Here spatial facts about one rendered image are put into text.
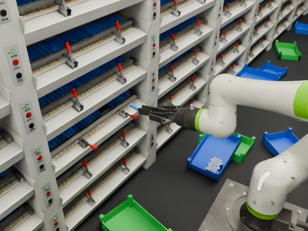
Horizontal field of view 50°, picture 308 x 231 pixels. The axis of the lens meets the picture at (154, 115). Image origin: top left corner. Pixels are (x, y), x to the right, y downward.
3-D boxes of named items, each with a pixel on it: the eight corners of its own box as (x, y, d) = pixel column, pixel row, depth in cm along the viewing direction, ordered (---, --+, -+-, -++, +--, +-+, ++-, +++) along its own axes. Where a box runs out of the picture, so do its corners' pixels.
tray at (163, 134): (201, 108, 239) (209, 95, 230) (154, 153, 199) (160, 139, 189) (179, 92, 244) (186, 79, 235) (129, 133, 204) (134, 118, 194)
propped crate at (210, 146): (218, 181, 188) (218, 174, 182) (187, 167, 197) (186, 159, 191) (240, 143, 201) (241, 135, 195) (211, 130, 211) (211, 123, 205)
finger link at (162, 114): (175, 120, 134) (173, 122, 133) (151, 117, 140) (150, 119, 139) (173, 111, 132) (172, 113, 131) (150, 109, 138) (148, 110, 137)
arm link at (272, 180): (292, 206, 123) (306, 168, 113) (266, 226, 115) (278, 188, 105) (263, 185, 132) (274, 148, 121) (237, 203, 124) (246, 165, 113)
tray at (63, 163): (145, 109, 171) (149, 96, 164) (53, 179, 130) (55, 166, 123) (116, 88, 176) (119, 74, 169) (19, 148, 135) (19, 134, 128)
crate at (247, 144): (253, 146, 213) (255, 137, 208) (240, 164, 199) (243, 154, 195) (211, 129, 227) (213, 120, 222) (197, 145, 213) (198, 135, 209)
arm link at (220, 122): (227, 143, 115) (239, 138, 124) (230, 108, 113) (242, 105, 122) (192, 136, 123) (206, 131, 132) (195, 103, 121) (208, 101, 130)
